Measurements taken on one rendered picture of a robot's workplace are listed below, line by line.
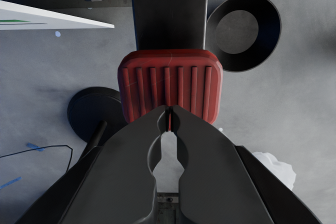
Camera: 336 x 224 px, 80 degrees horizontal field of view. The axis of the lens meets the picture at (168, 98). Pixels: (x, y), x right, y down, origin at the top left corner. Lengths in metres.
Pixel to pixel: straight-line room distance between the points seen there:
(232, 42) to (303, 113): 0.55
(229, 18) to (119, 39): 0.47
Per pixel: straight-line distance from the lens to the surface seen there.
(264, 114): 1.15
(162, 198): 1.48
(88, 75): 1.03
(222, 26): 0.91
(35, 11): 0.46
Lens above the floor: 0.88
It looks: 61 degrees down
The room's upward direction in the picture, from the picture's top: 178 degrees counter-clockwise
